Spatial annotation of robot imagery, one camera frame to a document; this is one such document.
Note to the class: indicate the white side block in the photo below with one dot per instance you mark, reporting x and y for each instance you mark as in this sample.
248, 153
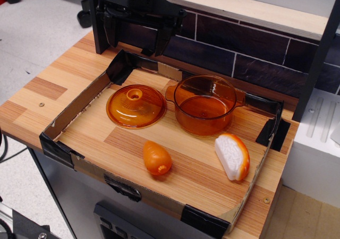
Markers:
312, 167

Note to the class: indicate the dark brick backsplash panel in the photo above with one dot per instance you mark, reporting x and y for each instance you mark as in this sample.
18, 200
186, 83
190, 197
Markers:
271, 59

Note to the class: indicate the black shelf post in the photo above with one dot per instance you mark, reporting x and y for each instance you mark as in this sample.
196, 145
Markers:
316, 65
101, 43

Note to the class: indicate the white orange toy bread slice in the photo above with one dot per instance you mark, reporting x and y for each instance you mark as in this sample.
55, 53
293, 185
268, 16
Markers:
233, 155

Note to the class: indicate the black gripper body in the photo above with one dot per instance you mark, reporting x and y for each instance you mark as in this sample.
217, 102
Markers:
156, 14

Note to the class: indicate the black left shelf post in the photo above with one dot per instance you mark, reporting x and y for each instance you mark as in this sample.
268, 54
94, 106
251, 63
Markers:
101, 43

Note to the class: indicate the black caster wheel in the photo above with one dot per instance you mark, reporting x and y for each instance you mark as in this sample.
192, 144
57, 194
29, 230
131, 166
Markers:
84, 17

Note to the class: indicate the orange transparent pot lid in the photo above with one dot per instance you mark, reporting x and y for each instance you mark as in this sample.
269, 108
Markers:
136, 106

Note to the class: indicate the black right shelf post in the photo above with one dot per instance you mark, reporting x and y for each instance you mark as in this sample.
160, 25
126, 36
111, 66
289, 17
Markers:
316, 65

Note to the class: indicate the orange transparent pot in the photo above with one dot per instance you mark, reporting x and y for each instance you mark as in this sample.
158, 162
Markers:
204, 104

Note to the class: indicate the orange toy carrot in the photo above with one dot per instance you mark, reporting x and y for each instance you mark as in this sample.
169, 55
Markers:
156, 159

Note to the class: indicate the light wooden shelf board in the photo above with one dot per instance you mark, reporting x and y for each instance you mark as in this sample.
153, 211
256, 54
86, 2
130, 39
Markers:
265, 15

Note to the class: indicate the cardboard fence with black tape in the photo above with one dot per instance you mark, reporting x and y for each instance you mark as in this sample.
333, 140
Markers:
97, 172

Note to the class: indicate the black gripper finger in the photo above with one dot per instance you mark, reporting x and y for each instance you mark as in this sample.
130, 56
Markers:
162, 39
110, 29

